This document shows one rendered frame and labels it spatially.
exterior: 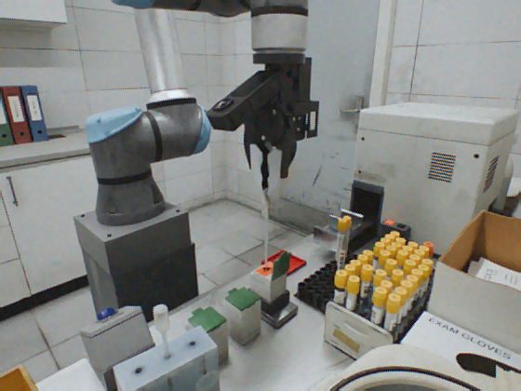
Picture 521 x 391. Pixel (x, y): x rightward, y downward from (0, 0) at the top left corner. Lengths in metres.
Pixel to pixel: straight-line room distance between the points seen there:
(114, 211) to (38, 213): 1.33
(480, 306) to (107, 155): 0.67
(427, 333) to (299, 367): 0.17
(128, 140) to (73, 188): 1.38
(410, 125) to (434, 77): 1.38
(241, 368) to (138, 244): 0.35
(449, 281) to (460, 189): 0.30
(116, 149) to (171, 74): 0.21
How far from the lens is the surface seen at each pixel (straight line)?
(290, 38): 0.45
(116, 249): 0.71
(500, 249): 0.73
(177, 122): 0.76
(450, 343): 0.50
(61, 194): 2.08
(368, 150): 0.82
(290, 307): 0.58
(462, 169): 0.76
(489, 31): 2.09
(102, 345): 0.49
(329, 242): 0.73
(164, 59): 0.79
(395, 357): 0.39
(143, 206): 0.74
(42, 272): 2.21
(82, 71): 2.68
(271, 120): 0.45
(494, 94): 2.07
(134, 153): 0.73
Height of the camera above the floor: 1.26
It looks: 20 degrees down
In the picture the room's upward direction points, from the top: straight up
